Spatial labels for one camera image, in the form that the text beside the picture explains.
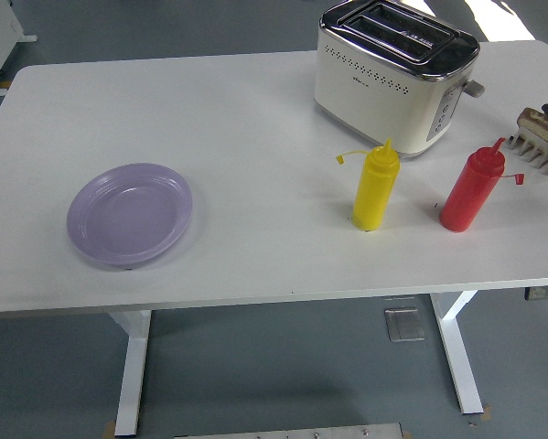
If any brown bread slice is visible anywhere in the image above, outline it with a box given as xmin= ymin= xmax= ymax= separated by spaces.
xmin=516 ymin=107 xmax=548 ymax=155

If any cream and chrome toaster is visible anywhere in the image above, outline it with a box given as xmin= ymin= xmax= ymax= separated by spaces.
xmin=313 ymin=0 xmax=485 ymax=160

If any purple round plate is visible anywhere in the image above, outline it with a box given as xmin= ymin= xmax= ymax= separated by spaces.
xmin=66 ymin=163 xmax=195 ymax=270

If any silver metal toast rack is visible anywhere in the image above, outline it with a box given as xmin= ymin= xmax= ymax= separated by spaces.
xmin=506 ymin=132 xmax=548 ymax=177

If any red squeeze bottle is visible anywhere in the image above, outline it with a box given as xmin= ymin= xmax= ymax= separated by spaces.
xmin=439 ymin=136 xmax=526 ymax=233

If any yellow squeeze bottle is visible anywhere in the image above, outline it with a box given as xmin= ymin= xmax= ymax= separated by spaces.
xmin=335 ymin=138 xmax=401 ymax=232

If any white table leg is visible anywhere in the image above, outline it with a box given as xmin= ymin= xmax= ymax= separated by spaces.
xmin=428 ymin=291 xmax=484 ymax=416
xmin=107 ymin=310 xmax=152 ymax=436

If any metal floor outlet cover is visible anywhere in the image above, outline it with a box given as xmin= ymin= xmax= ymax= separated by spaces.
xmin=383 ymin=306 xmax=425 ymax=343

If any grey metal base plate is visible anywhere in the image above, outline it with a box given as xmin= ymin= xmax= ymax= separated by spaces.
xmin=172 ymin=423 xmax=403 ymax=439

